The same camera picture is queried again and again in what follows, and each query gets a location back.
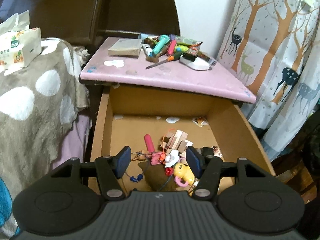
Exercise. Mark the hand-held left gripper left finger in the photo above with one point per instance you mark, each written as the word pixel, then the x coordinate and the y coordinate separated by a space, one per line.
pixel 123 161

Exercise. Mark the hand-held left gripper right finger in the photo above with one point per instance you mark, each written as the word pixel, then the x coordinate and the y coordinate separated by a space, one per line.
pixel 193 160

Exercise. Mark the small white toy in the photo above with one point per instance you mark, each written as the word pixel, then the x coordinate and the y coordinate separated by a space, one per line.
pixel 172 158

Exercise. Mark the small wooden doll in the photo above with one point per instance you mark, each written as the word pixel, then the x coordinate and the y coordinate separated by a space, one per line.
pixel 140 157

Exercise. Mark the yellow plastic toy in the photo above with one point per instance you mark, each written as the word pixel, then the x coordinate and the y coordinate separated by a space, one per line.
pixel 183 173

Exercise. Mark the small red toy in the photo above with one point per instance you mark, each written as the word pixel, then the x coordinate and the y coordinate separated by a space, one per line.
pixel 169 171

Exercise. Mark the pink plastic tube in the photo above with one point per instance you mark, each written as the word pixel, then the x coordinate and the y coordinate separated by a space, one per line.
pixel 150 142

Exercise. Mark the pink toy piece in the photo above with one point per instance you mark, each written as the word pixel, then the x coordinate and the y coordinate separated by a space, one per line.
pixel 157 158

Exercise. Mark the brown pouch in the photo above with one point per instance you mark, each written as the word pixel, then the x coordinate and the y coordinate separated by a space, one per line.
pixel 156 177

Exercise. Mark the purple bed sheet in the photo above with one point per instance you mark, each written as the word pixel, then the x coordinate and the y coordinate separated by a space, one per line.
pixel 77 135

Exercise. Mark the dark nightstand with pink top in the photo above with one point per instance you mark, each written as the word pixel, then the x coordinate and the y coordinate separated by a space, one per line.
pixel 175 80

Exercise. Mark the white plastic device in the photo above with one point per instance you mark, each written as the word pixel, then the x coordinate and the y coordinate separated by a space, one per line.
pixel 197 64

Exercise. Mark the white flower sticker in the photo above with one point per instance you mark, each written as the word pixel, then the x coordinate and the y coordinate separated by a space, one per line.
pixel 113 63

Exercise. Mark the green and black gadget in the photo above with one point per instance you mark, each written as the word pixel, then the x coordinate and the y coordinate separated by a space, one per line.
pixel 188 56

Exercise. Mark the grey spotted blanket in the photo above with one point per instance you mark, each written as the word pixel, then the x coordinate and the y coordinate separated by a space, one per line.
pixel 30 105

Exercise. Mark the yellow-green toy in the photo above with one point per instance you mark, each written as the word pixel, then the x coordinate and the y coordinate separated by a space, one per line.
pixel 181 48

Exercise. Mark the white tube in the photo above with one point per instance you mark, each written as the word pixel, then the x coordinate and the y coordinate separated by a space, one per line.
pixel 147 50

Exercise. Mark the beige flat box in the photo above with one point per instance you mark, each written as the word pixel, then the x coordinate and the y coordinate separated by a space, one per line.
pixel 125 47

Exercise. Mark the pink marker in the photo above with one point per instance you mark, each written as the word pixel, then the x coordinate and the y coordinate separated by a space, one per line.
pixel 171 47

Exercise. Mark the green packet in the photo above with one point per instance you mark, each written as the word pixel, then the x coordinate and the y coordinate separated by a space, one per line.
pixel 186 40

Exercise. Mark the tree and deer printed cover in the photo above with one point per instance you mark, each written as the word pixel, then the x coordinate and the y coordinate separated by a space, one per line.
pixel 275 42

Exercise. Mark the white tissue pack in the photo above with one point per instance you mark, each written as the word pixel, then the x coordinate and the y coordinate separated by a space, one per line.
pixel 17 45

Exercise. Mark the dark wooden headboard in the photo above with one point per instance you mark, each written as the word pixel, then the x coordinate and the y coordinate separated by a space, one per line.
pixel 75 5

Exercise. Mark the green tag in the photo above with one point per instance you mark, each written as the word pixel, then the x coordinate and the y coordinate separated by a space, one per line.
pixel 308 0

